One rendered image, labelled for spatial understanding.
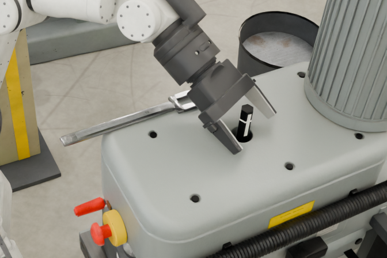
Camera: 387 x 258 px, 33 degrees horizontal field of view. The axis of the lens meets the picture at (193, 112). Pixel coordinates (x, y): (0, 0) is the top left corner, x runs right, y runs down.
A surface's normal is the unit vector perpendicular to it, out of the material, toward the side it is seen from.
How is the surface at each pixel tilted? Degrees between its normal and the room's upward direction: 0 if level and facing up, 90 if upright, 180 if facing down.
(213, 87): 30
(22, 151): 90
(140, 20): 71
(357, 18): 90
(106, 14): 82
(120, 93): 0
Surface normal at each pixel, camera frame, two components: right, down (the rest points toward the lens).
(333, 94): -0.74, 0.43
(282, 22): -0.06, 0.65
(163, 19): -0.35, 0.35
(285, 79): 0.08, -0.71
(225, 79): 0.48, -0.37
